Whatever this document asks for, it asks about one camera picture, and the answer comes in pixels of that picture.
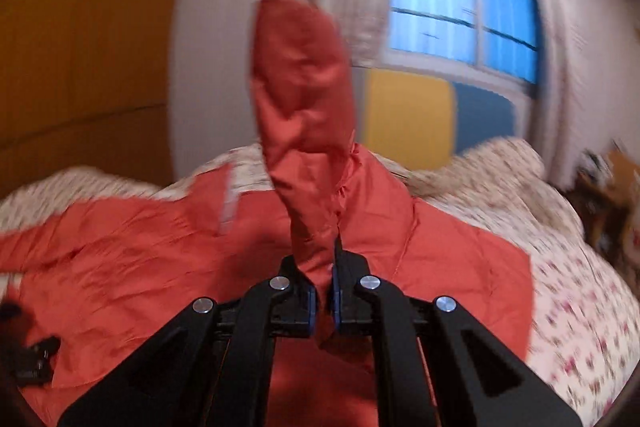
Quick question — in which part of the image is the orange padded jacket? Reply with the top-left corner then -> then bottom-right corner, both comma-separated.
1,0 -> 534,425

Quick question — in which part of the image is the floral bed quilt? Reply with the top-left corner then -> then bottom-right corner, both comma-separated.
1,139 -> 639,426

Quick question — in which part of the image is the wooden bedside table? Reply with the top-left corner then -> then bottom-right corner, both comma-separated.
564,143 -> 640,278

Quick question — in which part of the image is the grey yellow blue headboard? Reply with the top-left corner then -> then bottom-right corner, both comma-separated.
359,68 -> 520,170

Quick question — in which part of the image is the wooden wardrobe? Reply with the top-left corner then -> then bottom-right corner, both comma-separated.
1,0 -> 175,193

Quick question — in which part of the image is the right floral curtain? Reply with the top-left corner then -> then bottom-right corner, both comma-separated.
530,0 -> 639,186

